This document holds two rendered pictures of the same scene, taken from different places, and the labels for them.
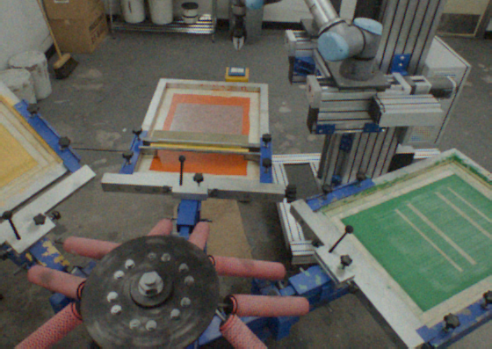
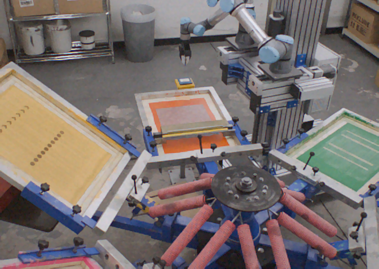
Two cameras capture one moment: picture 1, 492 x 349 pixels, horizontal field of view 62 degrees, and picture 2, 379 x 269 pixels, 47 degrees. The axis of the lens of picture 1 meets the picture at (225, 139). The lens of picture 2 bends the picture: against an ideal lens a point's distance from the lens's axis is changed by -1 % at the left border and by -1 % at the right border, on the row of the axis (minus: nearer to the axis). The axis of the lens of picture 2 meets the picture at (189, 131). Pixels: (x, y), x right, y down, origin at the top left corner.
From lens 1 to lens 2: 1.22 m
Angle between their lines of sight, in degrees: 15
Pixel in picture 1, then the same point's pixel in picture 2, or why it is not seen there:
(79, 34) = not seen: outside the picture
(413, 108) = (317, 86)
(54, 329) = (202, 217)
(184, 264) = (254, 173)
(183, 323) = (269, 194)
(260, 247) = not seen: hidden behind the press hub
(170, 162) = (175, 146)
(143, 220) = (122, 212)
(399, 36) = (299, 43)
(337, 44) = (273, 52)
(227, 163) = (213, 141)
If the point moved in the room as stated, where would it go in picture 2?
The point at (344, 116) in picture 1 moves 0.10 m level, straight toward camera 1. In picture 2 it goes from (277, 98) to (278, 106)
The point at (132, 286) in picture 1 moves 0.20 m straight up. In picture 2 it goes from (237, 186) to (242, 148)
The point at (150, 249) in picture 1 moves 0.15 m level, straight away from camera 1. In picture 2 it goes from (233, 172) to (213, 154)
